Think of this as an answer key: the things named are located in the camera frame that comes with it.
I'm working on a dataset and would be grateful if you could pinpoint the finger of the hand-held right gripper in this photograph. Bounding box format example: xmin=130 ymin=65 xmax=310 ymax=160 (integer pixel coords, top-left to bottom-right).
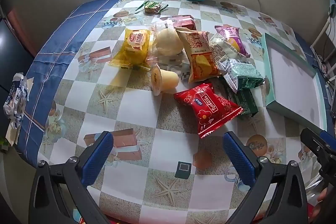
xmin=318 ymin=130 xmax=336 ymax=148
xmin=300 ymin=128 xmax=336 ymax=180

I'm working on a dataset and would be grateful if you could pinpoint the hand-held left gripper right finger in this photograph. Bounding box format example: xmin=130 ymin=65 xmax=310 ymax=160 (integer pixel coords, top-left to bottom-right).
xmin=223 ymin=131 xmax=307 ymax=224

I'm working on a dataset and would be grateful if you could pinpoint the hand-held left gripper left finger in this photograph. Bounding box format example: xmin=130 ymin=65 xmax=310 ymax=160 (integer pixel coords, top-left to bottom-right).
xmin=28 ymin=131 xmax=114 ymax=224

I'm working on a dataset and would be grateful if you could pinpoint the dark green snack packet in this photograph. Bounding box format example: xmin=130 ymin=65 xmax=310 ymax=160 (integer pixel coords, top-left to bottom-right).
xmin=223 ymin=77 xmax=259 ymax=117

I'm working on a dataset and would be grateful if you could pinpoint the large red snack packet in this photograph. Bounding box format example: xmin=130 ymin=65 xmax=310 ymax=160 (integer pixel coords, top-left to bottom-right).
xmin=174 ymin=83 xmax=243 ymax=139

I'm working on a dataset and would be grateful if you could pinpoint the mint green cardboard box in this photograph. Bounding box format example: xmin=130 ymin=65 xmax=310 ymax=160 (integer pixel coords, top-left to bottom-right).
xmin=261 ymin=33 xmax=328 ymax=132

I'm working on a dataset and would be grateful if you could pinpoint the silver green wafer packet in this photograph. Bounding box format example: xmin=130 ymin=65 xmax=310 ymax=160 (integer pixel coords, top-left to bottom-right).
xmin=218 ymin=58 xmax=264 ymax=93

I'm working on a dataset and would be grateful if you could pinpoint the yellow jelly cup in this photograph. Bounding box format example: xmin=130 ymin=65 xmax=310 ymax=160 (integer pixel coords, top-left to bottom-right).
xmin=151 ymin=64 xmax=180 ymax=96

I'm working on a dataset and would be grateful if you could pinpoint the cream snack packet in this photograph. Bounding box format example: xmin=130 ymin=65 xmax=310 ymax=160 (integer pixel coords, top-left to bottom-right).
xmin=209 ymin=32 xmax=248 ymax=67

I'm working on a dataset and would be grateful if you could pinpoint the orange swiss roll packet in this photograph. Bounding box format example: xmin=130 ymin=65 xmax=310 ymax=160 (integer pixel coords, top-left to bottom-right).
xmin=175 ymin=27 xmax=221 ymax=83

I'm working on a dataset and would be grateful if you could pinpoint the yellow cake packet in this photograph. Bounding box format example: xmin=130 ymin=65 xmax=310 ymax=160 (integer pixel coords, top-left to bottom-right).
xmin=108 ymin=28 xmax=153 ymax=70

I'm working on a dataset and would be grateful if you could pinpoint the purple swiss roll packet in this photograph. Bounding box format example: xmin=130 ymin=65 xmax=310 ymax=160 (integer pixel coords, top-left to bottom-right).
xmin=215 ymin=25 xmax=250 ymax=58

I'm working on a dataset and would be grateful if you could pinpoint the clear-wrapped white bun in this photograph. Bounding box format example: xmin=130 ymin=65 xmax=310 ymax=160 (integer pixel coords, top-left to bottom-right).
xmin=147 ymin=20 xmax=184 ymax=63

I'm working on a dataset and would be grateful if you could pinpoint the red brown snack packet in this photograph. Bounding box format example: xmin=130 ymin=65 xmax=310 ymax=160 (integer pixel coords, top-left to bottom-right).
xmin=168 ymin=15 xmax=196 ymax=30

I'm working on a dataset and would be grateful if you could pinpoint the person's right hand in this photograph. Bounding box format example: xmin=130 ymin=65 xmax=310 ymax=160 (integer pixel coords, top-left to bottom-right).
xmin=311 ymin=187 xmax=328 ymax=218

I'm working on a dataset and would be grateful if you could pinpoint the white metal rack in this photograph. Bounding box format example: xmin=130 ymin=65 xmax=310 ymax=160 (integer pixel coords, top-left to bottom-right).
xmin=311 ymin=13 xmax=336 ymax=62

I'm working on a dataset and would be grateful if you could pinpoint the crumpled blue white bag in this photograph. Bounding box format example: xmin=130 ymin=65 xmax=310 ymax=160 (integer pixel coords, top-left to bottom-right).
xmin=3 ymin=72 xmax=29 ymax=130

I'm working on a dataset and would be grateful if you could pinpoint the green-wrapped round pastry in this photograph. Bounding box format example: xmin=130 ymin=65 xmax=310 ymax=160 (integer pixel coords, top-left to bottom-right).
xmin=135 ymin=0 xmax=168 ymax=15

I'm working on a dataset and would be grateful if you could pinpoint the reddish brown wooden post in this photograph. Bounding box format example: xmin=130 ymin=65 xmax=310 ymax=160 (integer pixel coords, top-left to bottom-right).
xmin=7 ymin=10 xmax=37 ymax=58

